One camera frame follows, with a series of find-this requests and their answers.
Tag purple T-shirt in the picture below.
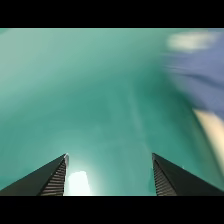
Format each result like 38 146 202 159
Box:
162 29 224 122

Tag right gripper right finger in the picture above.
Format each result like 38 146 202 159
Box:
151 152 224 197

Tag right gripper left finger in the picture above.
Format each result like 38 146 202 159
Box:
0 153 70 197

